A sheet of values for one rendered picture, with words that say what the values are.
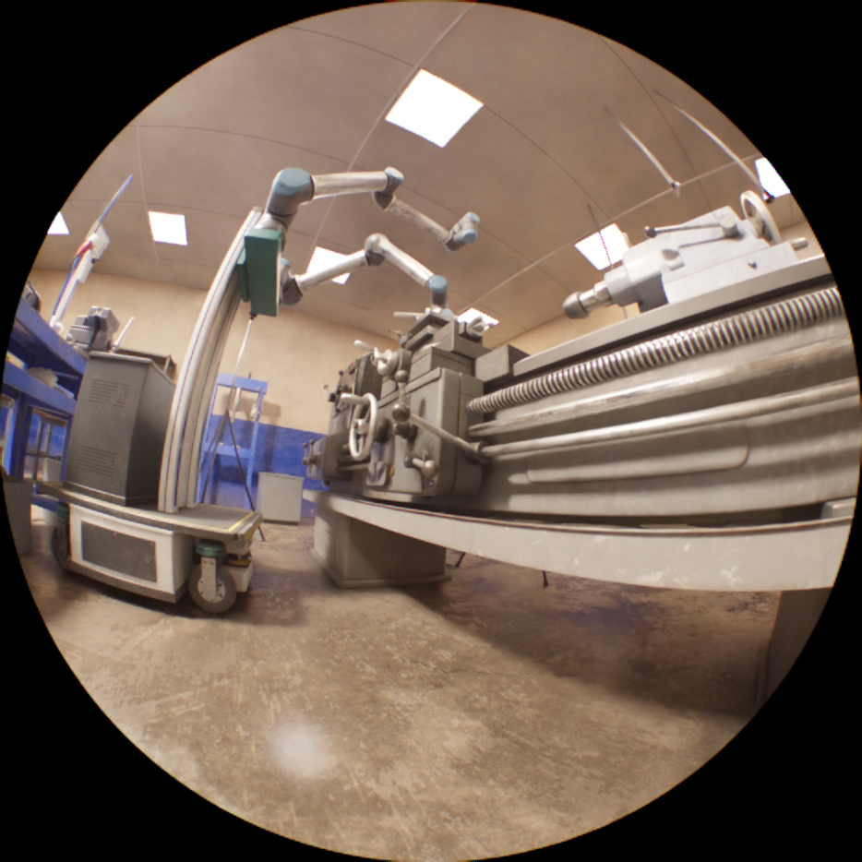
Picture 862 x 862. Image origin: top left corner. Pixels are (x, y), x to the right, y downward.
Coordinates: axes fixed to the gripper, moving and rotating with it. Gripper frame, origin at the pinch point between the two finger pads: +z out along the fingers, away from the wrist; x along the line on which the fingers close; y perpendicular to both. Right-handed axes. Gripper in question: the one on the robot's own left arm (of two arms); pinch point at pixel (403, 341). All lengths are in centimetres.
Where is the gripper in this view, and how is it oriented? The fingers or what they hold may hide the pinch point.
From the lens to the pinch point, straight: 180.1
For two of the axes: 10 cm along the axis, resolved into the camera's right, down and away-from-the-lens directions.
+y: 2.5, 9.7, -0.5
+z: -7.8, 2.4, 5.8
